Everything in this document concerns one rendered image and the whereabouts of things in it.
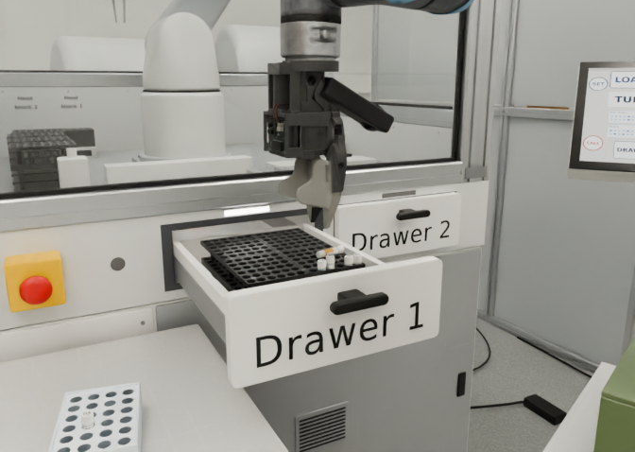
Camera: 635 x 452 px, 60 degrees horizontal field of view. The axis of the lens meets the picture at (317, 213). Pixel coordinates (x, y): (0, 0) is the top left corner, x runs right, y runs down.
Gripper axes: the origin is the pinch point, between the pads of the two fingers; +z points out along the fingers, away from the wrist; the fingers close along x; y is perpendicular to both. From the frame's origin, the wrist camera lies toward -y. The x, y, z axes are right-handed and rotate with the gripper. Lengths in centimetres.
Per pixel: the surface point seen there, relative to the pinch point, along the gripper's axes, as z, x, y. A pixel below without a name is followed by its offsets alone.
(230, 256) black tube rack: 8.0, -11.8, 9.5
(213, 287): 8.4, -1.8, 15.2
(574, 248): 48, -79, -159
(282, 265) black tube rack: 7.7, -4.0, 4.5
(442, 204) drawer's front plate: 6.5, -20.9, -38.5
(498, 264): 66, -117, -158
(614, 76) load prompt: -19, -24, -91
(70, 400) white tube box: 18.4, 0.2, 33.1
